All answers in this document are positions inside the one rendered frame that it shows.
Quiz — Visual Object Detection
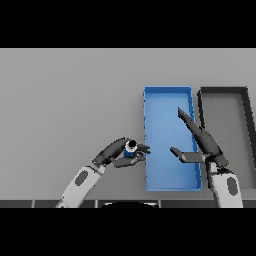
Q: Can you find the blue pipe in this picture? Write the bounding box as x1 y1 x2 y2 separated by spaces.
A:
123 139 139 158

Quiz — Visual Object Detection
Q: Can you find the blue bin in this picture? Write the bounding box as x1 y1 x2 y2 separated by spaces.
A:
142 85 203 193

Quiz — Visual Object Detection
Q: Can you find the dark grey bin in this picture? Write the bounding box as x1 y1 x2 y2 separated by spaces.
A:
197 86 256 191

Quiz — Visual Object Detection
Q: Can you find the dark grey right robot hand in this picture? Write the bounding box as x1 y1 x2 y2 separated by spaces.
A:
169 106 230 169

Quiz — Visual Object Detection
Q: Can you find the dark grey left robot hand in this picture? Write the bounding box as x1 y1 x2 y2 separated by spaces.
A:
91 136 152 169

